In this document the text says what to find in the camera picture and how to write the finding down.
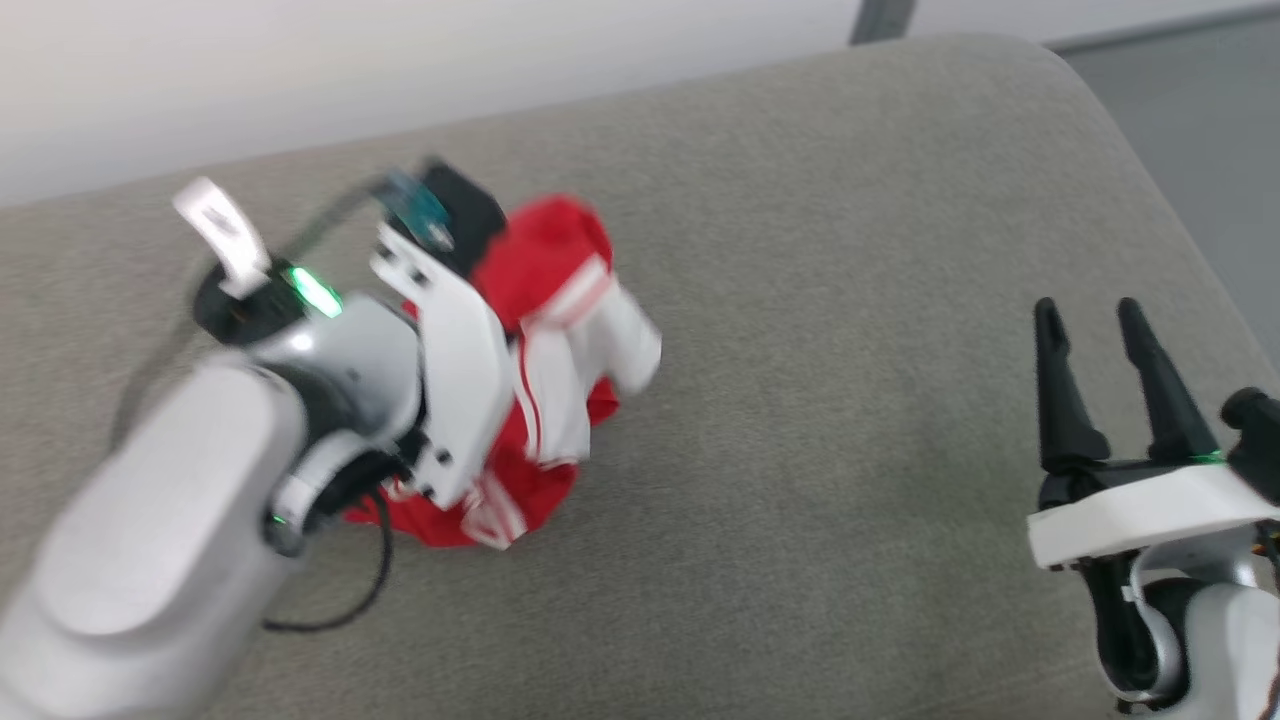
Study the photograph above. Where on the red and white jersey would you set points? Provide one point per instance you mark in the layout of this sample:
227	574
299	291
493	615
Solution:
545	250

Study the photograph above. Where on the grey metal bracket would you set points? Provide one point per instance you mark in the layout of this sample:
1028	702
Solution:
882	20

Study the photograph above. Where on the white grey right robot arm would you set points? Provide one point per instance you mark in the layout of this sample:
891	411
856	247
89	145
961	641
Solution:
1225	640

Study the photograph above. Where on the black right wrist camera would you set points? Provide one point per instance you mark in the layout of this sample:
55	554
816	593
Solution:
1258	440

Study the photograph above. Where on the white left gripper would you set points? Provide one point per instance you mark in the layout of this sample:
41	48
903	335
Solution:
465	380

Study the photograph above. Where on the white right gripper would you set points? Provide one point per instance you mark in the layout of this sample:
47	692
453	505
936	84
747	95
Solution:
1150	515

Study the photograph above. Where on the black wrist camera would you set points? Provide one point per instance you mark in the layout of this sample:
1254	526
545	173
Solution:
1258	440
465	210

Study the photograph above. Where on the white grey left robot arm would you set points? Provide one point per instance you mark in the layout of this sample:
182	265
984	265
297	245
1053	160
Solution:
150	540

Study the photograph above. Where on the grey fabric sofa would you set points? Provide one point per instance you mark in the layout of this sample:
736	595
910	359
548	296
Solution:
820	300

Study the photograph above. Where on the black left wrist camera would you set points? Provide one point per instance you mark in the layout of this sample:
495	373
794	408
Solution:
465	210

